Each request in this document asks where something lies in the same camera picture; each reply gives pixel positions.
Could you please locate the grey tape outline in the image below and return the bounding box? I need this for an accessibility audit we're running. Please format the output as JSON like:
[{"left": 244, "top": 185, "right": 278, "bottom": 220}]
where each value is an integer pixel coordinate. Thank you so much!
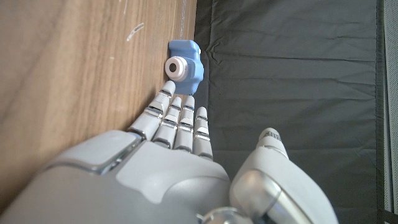
[{"left": 180, "top": 0, "right": 188, "bottom": 41}]

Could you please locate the black backdrop curtain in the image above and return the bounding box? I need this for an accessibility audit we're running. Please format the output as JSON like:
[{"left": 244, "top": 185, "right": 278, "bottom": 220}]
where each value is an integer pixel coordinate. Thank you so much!
[{"left": 192, "top": 0, "right": 386, "bottom": 224}]

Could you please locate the small blue toy camera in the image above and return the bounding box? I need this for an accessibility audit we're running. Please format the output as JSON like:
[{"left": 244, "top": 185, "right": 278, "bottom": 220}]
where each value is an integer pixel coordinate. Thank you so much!
[{"left": 164, "top": 39, "right": 205, "bottom": 96}]

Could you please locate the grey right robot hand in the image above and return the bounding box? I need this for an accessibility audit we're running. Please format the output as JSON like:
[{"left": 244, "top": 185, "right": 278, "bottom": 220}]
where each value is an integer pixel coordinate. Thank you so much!
[{"left": 0, "top": 80, "right": 340, "bottom": 224}]

